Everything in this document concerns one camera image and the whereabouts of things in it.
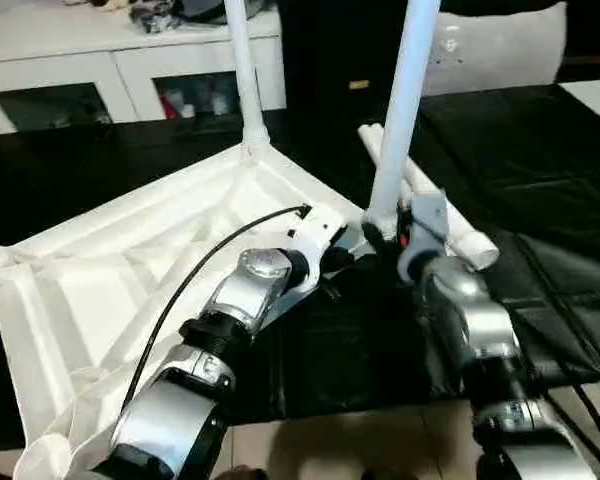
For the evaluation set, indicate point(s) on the white plastic table leg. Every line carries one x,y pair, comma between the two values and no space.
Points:
472,247
367,137
245,75
405,100

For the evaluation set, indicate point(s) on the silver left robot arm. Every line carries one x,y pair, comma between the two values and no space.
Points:
250,295

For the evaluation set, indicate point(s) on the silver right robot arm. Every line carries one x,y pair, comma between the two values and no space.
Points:
475,310

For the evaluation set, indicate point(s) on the black mat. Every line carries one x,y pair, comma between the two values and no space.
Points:
530,175

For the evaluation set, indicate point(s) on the small gold label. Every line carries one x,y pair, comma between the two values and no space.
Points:
359,84

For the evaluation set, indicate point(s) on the black cabinet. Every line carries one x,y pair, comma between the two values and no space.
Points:
330,50

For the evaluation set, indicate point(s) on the grey cushion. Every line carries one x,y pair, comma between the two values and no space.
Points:
505,50

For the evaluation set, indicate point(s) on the dark robot right foot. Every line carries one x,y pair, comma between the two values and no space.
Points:
380,475

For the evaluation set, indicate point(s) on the dark robot foot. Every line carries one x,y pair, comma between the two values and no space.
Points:
240,474
380,475

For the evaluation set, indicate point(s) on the dark robot left foot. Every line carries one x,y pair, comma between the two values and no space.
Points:
240,474

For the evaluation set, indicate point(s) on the dark bag on cabinet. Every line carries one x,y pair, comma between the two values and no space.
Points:
200,9

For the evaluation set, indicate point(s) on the dark clutter pile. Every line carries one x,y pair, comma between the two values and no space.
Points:
155,17

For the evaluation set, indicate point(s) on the white cabinet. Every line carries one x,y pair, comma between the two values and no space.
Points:
55,65

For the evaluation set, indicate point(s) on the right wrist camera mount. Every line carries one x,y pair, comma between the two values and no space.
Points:
430,215

